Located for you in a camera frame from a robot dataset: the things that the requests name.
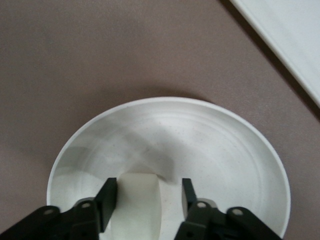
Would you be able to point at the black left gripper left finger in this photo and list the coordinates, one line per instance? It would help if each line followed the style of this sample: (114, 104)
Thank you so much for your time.
(75, 220)

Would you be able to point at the beige rectangular rabbit tray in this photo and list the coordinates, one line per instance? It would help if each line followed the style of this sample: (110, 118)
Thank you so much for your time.
(295, 37)

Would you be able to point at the white steamed bun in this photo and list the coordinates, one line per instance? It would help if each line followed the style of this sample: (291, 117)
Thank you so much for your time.
(140, 200)

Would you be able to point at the white round plate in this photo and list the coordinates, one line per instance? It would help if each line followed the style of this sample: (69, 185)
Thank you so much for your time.
(205, 150)

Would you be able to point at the brown table cover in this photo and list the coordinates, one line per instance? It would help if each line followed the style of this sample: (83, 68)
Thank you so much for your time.
(100, 50)

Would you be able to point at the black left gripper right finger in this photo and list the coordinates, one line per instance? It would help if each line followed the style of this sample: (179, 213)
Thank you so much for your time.
(207, 222)

